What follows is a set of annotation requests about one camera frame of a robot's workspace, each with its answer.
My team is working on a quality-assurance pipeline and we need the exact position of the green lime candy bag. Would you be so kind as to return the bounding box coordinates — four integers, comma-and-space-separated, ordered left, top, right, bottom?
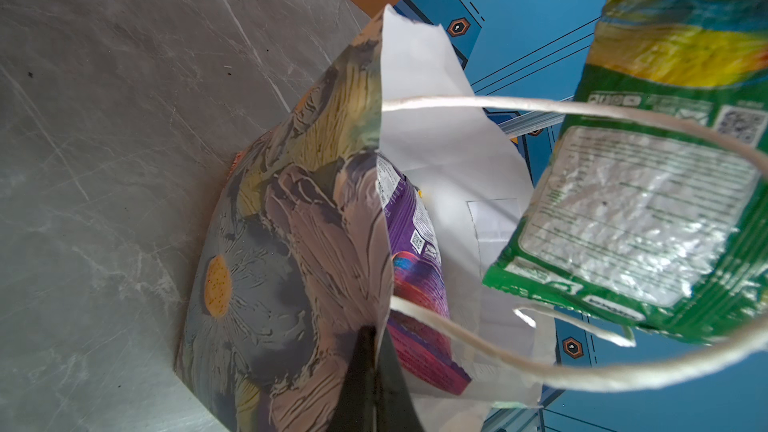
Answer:
484, 0, 767, 343

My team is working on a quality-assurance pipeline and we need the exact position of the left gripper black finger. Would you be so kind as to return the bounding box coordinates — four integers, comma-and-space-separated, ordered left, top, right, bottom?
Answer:
327, 326, 424, 432

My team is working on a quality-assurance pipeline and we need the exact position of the floral paper gift bag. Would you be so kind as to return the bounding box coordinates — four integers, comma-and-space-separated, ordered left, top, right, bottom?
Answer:
176, 8, 767, 431

